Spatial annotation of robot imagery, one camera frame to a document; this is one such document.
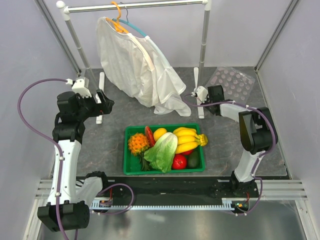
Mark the green plastic tray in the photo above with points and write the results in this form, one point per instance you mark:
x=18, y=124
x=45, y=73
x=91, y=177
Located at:
x=131, y=163

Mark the red tomato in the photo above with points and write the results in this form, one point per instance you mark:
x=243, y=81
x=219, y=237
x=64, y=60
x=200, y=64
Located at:
x=179, y=162

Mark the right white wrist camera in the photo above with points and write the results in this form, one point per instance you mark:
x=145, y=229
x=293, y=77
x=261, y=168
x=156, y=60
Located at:
x=200, y=93

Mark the yellow lemon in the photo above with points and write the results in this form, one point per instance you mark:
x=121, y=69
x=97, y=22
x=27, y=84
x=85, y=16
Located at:
x=159, y=133

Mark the green plastic lettuce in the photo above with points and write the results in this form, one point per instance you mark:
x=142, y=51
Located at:
x=161, y=155

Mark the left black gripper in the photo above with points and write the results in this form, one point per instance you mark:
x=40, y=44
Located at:
x=106, y=104

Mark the yellow banana bunch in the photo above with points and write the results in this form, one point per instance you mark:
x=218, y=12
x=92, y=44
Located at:
x=188, y=139

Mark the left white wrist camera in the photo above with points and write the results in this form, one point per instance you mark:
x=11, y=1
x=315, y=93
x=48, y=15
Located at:
x=81, y=87

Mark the red watermelon slice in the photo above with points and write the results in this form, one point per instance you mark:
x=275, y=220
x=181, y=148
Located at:
x=150, y=137

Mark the orange clothes hanger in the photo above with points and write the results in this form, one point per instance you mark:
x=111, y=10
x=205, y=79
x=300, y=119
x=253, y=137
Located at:
x=116, y=23

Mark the silver white clothes rack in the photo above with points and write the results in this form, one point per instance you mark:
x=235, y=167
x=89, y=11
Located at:
x=66, y=11

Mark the orange plastic pineapple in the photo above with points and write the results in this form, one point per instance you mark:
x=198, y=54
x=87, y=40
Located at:
x=138, y=144

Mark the red fruit under bananas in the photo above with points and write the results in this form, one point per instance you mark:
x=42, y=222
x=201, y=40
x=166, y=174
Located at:
x=187, y=153

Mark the teal clothes hanger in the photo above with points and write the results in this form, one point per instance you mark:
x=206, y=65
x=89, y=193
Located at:
x=126, y=22

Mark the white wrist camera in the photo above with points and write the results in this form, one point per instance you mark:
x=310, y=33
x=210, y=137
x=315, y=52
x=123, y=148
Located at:
x=200, y=93
x=81, y=87

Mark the white slotted cable duct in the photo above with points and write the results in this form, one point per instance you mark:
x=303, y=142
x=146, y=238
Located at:
x=99, y=204

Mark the white garment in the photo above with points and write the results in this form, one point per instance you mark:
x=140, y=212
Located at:
x=137, y=67

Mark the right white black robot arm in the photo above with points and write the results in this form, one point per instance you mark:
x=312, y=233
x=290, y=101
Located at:
x=257, y=135

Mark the clear dotted zip top bag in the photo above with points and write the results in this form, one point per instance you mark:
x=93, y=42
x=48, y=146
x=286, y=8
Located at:
x=236, y=84

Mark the dark green avocado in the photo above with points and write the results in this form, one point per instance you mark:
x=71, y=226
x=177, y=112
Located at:
x=193, y=160

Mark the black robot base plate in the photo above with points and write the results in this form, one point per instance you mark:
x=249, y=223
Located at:
x=177, y=190

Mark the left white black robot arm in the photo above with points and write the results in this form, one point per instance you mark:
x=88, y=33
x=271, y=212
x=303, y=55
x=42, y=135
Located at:
x=68, y=207

